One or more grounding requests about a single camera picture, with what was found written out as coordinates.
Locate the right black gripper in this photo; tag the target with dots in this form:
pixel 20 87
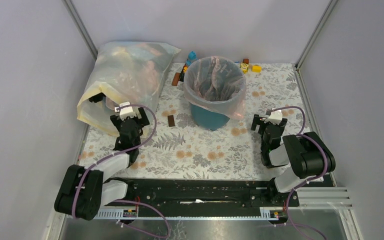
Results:
pixel 259 120

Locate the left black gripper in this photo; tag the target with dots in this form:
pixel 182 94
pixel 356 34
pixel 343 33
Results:
pixel 143 120

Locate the pink plastic trash bag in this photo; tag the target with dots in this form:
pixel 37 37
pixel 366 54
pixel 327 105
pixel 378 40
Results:
pixel 218 85

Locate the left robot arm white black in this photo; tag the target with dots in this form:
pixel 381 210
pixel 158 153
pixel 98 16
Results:
pixel 85 189

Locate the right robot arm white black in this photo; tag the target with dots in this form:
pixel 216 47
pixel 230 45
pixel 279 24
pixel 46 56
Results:
pixel 306 154

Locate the large translucent bag of bags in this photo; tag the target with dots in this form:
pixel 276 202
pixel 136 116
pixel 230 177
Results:
pixel 124 71

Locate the teal plastic trash bin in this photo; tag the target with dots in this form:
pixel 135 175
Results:
pixel 207 119

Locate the dark brown wooden block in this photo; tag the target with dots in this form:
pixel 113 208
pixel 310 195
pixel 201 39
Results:
pixel 171 120

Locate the floral patterned table mat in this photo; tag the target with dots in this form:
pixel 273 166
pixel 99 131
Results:
pixel 232 152

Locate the yellow toy cube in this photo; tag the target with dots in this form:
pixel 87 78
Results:
pixel 256 68

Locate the yellow toy figure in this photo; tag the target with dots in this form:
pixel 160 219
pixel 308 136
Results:
pixel 244 67

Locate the blue toy robot figure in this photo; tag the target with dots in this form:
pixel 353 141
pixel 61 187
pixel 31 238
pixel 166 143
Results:
pixel 191 58

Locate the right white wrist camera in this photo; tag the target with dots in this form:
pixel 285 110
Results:
pixel 273 117

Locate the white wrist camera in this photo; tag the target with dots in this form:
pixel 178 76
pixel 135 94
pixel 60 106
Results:
pixel 273 117
pixel 125 111

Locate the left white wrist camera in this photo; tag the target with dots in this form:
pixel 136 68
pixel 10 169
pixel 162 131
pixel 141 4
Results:
pixel 125 111

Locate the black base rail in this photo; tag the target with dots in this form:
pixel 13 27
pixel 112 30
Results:
pixel 208 194

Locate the grey slotted cable duct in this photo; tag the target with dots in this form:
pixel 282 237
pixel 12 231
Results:
pixel 144 213

